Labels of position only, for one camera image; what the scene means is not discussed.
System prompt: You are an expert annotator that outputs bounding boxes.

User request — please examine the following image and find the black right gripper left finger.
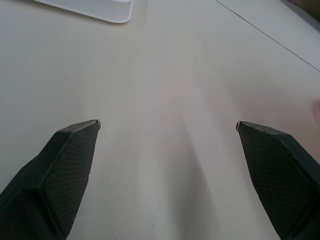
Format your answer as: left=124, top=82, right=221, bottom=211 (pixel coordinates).
left=0, top=119, right=102, bottom=240

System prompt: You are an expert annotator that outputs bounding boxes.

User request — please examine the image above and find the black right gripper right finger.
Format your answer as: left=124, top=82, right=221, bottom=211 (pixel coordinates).
left=235, top=120, right=320, bottom=240

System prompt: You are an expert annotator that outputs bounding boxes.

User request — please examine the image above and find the white flat tray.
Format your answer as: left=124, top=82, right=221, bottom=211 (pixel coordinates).
left=31, top=0, right=134, bottom=24

